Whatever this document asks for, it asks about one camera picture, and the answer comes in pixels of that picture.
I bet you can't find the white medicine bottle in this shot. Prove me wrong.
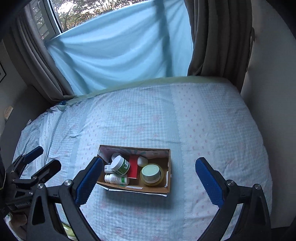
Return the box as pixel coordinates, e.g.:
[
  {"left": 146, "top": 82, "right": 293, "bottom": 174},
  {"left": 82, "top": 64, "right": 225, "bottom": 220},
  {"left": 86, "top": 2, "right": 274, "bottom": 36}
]
[{"left": 104, "top": 174, "right": 130, "bottom": 185}]

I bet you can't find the white lid green jar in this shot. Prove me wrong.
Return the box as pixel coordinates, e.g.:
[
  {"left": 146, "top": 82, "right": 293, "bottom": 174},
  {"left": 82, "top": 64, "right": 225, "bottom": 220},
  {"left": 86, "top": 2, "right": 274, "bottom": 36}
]
[{"left": 111, "top": 156, "right": 130, "bottom": 175}]

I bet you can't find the red Marubi box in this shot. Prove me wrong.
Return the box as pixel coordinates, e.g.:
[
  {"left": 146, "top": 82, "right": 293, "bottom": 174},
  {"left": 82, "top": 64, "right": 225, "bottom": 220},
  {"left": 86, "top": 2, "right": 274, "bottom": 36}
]
[{"left": 127, "top": 155, "right": 138, "bottom": 179}]

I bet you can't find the yellow tape roll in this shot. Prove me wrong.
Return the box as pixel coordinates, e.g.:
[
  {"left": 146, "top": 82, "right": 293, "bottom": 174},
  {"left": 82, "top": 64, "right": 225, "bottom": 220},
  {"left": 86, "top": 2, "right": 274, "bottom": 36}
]
[{"left": 140, "top": 163, "right": 164, "bottom": 186}]

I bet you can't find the small white object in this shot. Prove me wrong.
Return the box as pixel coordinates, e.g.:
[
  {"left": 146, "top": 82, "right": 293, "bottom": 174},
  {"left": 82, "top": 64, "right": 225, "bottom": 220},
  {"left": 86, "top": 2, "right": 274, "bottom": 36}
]
[{"left": 137, "top": 156, "right": 149, "bottom": 167}]

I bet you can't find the pale green lid jar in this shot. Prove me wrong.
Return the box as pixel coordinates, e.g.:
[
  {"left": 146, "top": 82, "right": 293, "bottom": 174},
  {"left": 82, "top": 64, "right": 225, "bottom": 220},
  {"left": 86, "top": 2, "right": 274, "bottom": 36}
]
[{"left": 140, "top": 164, "right": 161, "bottom": 184}]

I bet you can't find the open cardboard box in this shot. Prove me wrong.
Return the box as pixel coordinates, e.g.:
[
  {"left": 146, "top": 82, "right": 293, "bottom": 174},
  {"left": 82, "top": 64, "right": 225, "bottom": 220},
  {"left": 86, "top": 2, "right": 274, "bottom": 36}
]
[{"left": 97, "top": 145, "right": 171, "bottom": 196}]

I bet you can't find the left grey curtain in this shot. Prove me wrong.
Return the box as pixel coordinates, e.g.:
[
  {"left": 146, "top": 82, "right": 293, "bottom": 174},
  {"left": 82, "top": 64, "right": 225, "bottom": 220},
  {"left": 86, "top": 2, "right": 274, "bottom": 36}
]
[{"left": 4, "top": 4, "right": 74, "bottom": 101}]

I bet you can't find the grey curtain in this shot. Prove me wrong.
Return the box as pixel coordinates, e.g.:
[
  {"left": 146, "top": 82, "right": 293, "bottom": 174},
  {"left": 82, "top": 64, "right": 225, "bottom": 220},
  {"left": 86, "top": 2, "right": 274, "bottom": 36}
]
[
  {"left": 4, "top": 4, "right": 74, "bottom": 101},
  {"left": 185, "top": 0, "right": 254, "bottom": 91}
]

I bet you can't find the window with trees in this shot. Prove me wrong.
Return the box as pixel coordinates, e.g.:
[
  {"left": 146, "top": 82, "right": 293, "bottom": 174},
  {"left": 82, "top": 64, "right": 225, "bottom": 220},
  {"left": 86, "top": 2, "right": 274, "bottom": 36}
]
[{"left": 29, "top": 0, "right": 142, "bottom": 42}]

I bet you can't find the right grey curtain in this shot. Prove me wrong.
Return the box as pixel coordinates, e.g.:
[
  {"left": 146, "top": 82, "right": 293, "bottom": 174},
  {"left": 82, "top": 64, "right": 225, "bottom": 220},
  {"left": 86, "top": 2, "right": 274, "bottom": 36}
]
[{"left": 185, "top": 0, "right": 254, "bottom": 91}]

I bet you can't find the light blue hanging cloth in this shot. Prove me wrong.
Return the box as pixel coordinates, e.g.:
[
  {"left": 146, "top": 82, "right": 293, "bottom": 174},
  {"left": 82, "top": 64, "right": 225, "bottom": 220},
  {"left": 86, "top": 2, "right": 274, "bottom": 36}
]
[{"left": 46, "top": 1, "right": 193, "bottom": 95}]

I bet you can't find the wall socket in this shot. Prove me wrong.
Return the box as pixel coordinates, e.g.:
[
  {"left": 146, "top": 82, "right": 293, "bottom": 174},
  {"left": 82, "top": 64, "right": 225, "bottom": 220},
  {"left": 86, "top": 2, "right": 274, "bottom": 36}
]
[{"left": 4, "top": 106, "right": 14, "bottom": 121}]

